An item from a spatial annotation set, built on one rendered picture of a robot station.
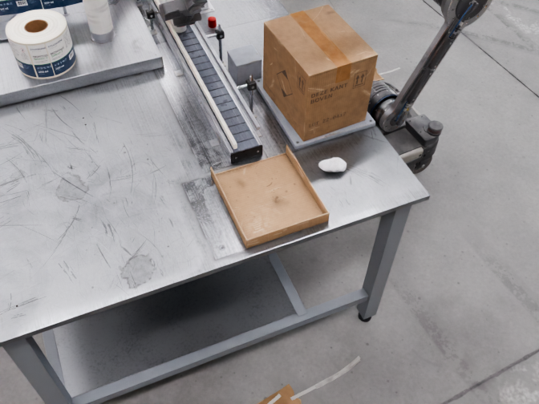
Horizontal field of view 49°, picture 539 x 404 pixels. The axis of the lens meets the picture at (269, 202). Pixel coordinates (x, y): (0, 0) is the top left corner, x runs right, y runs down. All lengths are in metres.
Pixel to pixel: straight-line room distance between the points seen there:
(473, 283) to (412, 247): 0.30
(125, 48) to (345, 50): 0.85
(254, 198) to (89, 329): 0.87
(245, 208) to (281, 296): 0.63
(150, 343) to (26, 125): 0.87
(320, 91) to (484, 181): 1.52
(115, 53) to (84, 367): 1.13
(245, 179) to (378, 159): 0.44
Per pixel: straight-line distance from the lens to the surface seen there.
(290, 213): 1.75
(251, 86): 1.96
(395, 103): 2.78
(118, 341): 2.27
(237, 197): 1.79
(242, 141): 1.89
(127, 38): 2.35
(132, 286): 1.65
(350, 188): 1.84
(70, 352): 2.29
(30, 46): 2.16
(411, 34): 4.00
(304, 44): 1.87
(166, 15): 2.10
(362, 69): 1.86
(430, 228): 2.87
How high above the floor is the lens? 2.21
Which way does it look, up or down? 51 degrees down
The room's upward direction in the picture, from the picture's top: 2 degrees clockwise
